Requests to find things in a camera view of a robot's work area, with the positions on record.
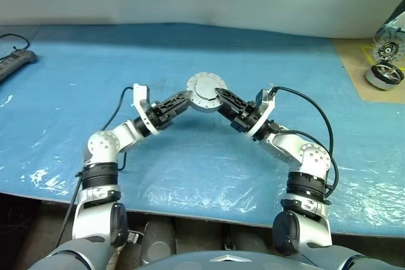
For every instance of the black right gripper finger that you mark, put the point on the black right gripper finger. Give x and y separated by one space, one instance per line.
229 96
226 107

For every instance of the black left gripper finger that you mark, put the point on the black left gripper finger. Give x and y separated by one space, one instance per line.
182 108
175 99

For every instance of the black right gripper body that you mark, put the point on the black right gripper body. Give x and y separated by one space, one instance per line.
245 116

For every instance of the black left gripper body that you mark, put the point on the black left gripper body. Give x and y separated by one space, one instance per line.
159 116

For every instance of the round silver motor lid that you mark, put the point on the round silver motor lid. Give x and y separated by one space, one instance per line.
204 91

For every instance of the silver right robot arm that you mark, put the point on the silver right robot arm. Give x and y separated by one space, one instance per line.
303 156

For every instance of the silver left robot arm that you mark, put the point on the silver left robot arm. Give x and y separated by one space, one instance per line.
101 150

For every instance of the spare motor housing with rotor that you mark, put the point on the spare motor housing with rotor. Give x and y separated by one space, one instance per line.
384 75

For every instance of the spare round motor lid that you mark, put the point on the spare round motor lid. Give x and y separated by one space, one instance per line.
387 49

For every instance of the blue plastic table sheet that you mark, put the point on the blue plastic table sheet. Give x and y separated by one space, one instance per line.
79 71

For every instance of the brown cardboard sheet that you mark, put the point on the brown cardboard sheet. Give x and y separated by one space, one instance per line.
354 71

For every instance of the dark rounded grey shape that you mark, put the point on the dark rounded grey shape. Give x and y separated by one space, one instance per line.
158 241

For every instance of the yellow tape square outline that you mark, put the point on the yellow tape square outline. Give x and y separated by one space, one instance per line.
368 53

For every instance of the grey robot torso with emblem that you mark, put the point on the grey robot torso with emblem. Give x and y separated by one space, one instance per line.
221 260

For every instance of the black power strip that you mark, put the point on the black power strip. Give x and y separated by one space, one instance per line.
17 61

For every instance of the dark grey slanted stand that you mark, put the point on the dark grey slanted stand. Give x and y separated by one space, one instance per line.
395 18

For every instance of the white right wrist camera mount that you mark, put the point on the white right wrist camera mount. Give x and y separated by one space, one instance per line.
267 112

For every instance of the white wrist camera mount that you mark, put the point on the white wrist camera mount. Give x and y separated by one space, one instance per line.
142 96
267 112

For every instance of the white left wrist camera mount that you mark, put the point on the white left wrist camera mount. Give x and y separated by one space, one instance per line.
142 96

